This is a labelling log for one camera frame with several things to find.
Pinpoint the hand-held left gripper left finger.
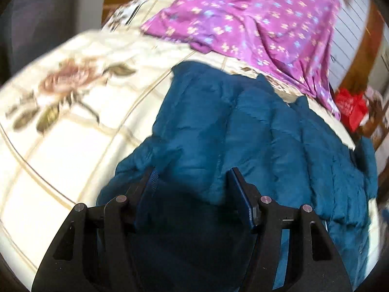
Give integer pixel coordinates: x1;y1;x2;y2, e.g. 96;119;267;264
31;167;160;292

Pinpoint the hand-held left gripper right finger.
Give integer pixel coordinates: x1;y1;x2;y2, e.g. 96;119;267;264
228;167;353;292

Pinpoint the teal puffer jacket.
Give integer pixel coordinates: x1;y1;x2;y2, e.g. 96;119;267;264
96;61;379;292

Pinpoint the cream rose print bedsheet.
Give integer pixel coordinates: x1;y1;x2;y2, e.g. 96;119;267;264
0;0;356;283

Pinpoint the small red gift bag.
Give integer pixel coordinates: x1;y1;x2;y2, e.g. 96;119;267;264
334;88;370;132

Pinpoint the purple floral sheet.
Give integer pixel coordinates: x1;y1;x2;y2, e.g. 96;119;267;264
140;0;342;119

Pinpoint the wooden door frame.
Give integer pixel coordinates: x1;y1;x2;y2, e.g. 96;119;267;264
337;3;387;93

